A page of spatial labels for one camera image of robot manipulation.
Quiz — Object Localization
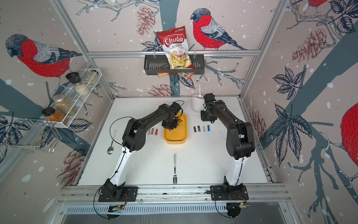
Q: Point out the Chuba cassava chips bag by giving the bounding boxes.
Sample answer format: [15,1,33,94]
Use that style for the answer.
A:
[157,26,192,68]

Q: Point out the silver spoon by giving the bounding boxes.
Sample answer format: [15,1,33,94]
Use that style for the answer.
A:
[107,130,117,155]

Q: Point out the black wire basket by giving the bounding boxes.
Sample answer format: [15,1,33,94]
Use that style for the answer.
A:
[144,54,205,75]

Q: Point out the silver lid spice jar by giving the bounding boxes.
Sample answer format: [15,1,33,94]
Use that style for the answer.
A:
[53,94,77,116]

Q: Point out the white cup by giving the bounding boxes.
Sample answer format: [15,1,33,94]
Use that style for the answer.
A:
[191,95,205,113]

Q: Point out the black lid spice jar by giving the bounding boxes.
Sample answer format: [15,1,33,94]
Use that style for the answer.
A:
[66,72,90,96]

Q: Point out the orange spice jar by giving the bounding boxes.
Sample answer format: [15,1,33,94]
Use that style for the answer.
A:
[42,107,65,122]

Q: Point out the aluminium frame corner post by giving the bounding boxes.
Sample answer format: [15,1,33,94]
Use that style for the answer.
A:
[49,0,115,101]

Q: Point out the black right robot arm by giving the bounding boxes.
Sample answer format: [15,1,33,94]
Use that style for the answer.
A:
[200,93,255,192]

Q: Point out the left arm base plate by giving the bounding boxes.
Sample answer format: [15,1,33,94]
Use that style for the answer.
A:
[98,186,139,202]

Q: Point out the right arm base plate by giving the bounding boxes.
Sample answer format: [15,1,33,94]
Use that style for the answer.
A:
[210,184,249,201]

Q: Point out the yellow plastic storage box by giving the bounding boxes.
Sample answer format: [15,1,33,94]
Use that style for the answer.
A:
[163,114,188,145]

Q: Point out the silver fork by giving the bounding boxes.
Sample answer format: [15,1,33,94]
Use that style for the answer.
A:
[173,153,178,185]

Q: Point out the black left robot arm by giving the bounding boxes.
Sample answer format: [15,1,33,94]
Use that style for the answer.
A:
[103,102,183,197]

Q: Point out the aluminium front rail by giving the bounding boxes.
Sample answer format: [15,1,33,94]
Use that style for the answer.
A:
[55,183,292,205]

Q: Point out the white wire spice rack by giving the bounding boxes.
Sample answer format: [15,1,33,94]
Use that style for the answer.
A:
[28,68,102,128]

